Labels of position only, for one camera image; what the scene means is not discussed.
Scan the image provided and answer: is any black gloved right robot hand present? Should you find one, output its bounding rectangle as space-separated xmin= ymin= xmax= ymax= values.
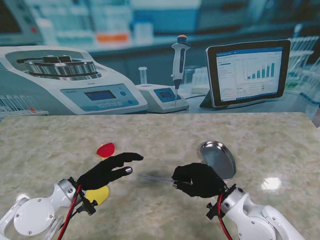
xmin=171 ymin=162 xmax=225 ymax=199

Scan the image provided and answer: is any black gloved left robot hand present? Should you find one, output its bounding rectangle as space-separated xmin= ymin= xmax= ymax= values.
xmin=77 ymin=152 xmax=145 ymax=191

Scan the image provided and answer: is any clear culture dish yellow lid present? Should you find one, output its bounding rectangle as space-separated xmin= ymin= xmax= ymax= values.
xmin=85 ymin=185 xmax=110 ymax=207

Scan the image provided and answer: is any red round filter paper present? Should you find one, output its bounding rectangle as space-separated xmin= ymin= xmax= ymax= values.
xmin=96 ymin=142 xmax=117 ymax=158

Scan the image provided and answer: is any steel kidney tray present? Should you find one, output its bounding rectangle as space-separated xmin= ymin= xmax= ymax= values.
xmin=199 ymin=140 xmax=237 ymax=182

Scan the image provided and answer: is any printed laboratory backdrop poster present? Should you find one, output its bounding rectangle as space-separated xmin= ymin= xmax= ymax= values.
xmin=0 ymin=0 xmax=320 ymax=117

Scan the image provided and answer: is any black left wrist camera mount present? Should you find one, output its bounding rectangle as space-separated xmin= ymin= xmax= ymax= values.
xmin=76 ymin=191 xmax=98 ymax=216

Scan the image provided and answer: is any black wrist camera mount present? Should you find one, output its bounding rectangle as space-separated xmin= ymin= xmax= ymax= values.
xmin=76 ymin=191 xmax=98 ymax=216
xmin=205 ymin=201 xmax=222 ymax=221

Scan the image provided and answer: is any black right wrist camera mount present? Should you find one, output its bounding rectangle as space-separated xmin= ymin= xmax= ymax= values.
xmin=205 ymin=201 xmax=222 ymax=221

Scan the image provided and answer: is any red right wrist cable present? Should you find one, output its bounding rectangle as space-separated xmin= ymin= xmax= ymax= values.
xmin=215 ymin=192 xmax=233 ymax=240

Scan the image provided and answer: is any red wrist cable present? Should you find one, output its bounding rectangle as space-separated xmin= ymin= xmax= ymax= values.
xmin=215 ymin=192 xmax=233 ymax=240
xmin=56 ymin=184 xmax=84 ymax=240

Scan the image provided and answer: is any red left wrist cable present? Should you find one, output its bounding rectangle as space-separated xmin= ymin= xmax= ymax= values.
xmin=56 ymin=184 xmax=84 ymax=240

